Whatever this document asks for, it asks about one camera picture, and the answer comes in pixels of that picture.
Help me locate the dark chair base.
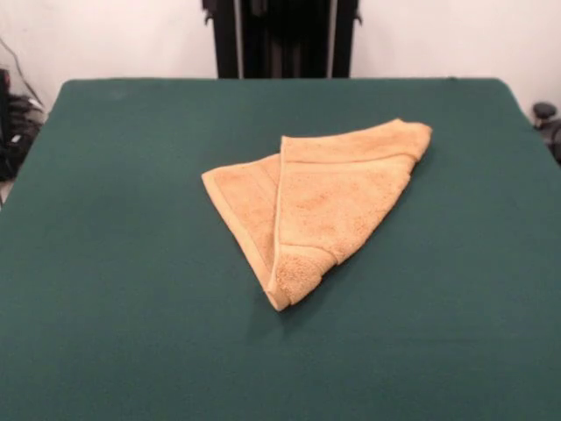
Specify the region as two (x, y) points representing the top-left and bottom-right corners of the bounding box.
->
(531, 102), (561, 166)

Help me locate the black metal stand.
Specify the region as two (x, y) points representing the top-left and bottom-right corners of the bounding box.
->
(203, 0), (365, 80)

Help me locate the black equipment clutter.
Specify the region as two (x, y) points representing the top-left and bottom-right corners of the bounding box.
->
(0, 68), (47, 182)

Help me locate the tan terry towel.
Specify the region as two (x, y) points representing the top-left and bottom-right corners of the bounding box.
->
(201, 117), (434, 313)

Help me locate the dark green table cloth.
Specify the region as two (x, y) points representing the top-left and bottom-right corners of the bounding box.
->
(0, 77), (561, 421)

